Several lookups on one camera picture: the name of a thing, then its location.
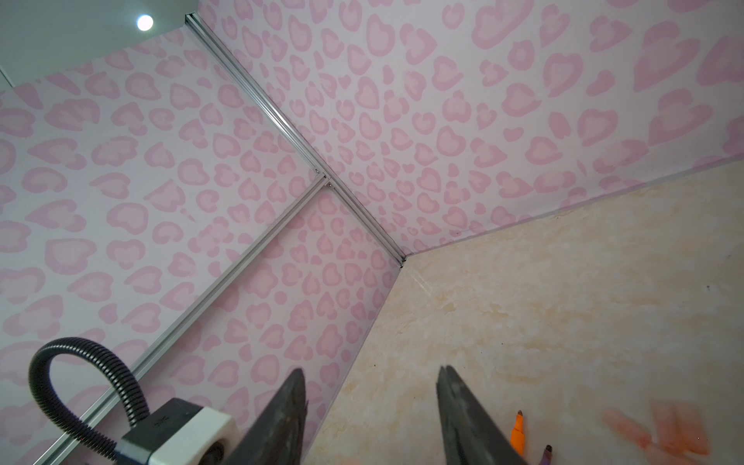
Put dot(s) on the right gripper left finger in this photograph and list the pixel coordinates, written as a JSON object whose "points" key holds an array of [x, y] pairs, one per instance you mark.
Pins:
{"points": [[276, 438]]}

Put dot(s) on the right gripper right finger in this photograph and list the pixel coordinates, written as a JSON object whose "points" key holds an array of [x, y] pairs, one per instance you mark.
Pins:
{"points": [[470, 436]]}

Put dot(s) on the orange pen far left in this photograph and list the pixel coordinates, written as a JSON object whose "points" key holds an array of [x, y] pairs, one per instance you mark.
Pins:
{"points": [[518, 437]]}

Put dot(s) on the purple pen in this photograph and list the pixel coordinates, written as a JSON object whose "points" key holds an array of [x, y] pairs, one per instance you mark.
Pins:
{"points": [[547, 455]]}

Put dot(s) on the left corner aluminium profile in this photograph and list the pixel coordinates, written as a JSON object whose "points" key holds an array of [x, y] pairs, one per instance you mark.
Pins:
{"points": [[245, 82]]}

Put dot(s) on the diagonal aluminium wall profile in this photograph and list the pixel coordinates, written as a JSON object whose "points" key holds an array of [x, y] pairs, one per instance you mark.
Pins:
{"points": [[65, 444]]}

